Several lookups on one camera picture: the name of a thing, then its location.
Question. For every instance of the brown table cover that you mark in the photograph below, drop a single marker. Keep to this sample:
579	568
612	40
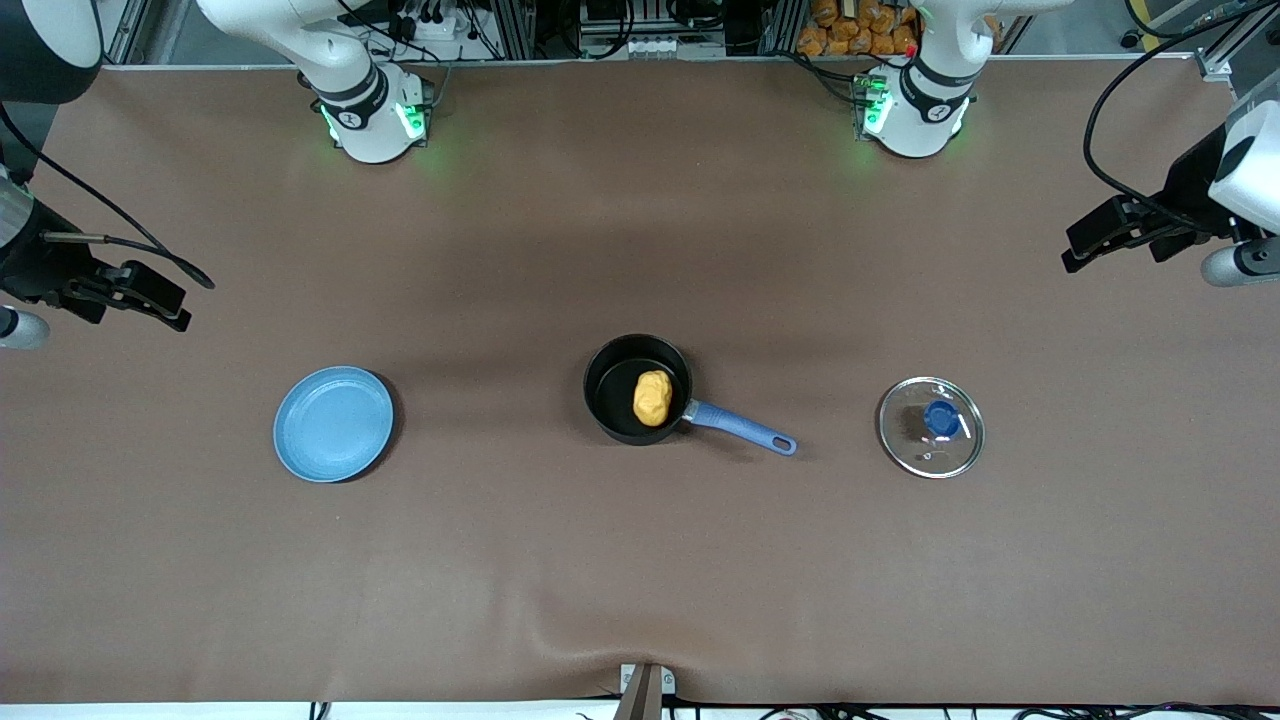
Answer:
640	560

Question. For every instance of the blue plate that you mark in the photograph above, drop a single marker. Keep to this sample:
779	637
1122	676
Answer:
333	425

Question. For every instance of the white power strip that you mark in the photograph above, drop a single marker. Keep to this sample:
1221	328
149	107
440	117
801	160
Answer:
660	46

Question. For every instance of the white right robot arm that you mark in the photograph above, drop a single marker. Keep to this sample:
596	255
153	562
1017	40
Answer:
370	120

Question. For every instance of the glass lid blue knob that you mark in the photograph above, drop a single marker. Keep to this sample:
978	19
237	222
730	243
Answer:
932	440

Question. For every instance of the aluminium frame strut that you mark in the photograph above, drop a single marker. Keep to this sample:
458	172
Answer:
1225	55
125	30

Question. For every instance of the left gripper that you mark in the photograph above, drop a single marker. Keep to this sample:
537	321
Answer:
1187	190

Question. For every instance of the yellow potato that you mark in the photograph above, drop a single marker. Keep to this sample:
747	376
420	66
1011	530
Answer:
652	398

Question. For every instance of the bag of orange items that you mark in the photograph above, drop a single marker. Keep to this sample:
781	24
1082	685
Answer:
850	25

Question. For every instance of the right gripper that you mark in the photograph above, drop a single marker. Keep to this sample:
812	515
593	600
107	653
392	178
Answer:
35	268

